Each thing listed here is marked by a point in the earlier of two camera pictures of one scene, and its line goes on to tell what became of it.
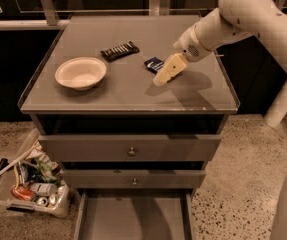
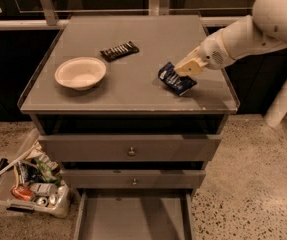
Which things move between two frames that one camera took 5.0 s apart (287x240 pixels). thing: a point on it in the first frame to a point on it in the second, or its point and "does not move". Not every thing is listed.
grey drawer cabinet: x=133 y=151 does not move
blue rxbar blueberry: x=154 y=64 to x=174 y=81
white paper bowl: x=80 y=73 does not move
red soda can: x=23 y=193 does not move
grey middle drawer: x=137 y=179 does not move
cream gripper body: x=188 y=46 to x=212 y=54
